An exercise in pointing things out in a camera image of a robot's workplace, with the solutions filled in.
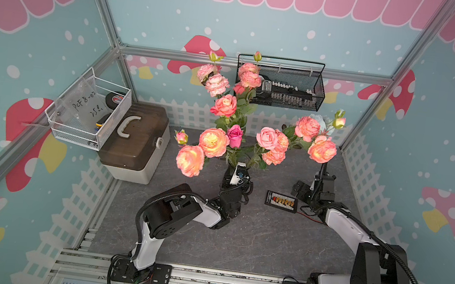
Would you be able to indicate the white blue flower stem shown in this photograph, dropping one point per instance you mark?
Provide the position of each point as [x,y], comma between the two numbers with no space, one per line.
[329,125]

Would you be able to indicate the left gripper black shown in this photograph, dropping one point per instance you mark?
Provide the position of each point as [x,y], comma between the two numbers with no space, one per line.
[227,178]

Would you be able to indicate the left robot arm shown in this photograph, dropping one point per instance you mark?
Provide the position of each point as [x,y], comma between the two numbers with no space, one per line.
[165,214]

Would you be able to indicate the pink rose stem bunch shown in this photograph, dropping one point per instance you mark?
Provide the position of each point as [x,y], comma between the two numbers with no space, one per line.
[212,143]

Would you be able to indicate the socket set in basket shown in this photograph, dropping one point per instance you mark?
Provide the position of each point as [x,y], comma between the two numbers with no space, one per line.
[284,92]

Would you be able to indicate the black wire mesh basket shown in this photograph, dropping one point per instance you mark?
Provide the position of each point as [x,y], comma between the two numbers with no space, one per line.
[287,83]

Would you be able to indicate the orange pink rose spray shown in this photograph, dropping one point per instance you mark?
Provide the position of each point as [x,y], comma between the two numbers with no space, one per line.
[306,134]

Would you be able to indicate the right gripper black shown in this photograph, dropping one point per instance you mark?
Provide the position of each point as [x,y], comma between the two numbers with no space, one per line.
[298,185]

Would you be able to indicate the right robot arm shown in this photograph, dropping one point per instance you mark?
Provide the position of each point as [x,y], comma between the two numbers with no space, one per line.
[375,262]

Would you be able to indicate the black tape roll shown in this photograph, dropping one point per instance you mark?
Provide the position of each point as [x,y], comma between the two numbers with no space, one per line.
[113,99]

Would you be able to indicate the light pink rose stem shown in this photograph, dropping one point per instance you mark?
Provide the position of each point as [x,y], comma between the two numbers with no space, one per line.
[267,140]

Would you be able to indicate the brown lidded storage box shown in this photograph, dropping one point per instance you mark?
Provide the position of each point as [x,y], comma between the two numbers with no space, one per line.
[133,152]

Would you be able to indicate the black connector board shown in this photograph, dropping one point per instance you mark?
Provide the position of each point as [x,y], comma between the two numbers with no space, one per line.
[281,202]

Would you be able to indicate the tall pink carnation stem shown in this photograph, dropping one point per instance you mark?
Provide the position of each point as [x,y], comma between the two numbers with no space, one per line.
[232,103]

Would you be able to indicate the clear wire wall basket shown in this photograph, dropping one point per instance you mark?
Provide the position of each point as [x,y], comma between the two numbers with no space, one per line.
[80,115]

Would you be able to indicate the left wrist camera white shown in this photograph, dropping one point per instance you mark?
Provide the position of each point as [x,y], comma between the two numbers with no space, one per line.
[240,175]

